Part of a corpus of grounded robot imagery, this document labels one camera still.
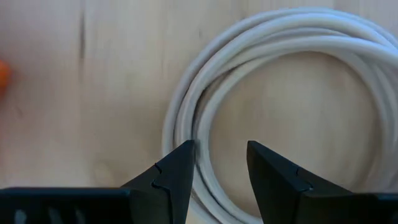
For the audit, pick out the orange plastic basket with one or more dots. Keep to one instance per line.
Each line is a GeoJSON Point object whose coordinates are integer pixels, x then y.
{"type": "Point", "coordinates": [3, 76]}

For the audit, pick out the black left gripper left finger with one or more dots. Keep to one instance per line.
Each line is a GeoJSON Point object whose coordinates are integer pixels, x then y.
{"type": "Point", "coordinates": [171, 186]}

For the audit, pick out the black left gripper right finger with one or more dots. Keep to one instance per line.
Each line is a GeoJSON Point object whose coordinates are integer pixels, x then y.
{"type": "Point", "coordinates": [280, 193]}

